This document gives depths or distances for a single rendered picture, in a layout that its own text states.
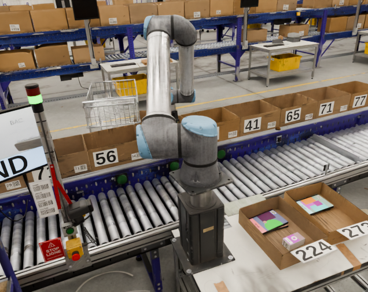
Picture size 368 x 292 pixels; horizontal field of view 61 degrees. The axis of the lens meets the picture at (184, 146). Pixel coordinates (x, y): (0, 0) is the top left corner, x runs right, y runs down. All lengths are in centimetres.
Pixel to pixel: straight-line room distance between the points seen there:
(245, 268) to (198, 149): 67
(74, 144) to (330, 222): 178
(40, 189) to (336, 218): 159
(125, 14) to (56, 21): 127
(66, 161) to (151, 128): 98
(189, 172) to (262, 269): 62
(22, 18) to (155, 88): 522
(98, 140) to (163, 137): 123
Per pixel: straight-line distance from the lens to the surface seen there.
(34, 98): 138
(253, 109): 291
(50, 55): 628
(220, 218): 150
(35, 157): 159
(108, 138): 245
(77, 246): 168
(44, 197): 157
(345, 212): 209
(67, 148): 244
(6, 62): 634
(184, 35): 163
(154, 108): 135
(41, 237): 201
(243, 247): 175
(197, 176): 133
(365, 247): 192
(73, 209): 156
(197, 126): 125
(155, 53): 151
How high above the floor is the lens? 198
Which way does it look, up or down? 27 degrees down
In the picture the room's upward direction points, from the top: 3 degrees counter-clockwise
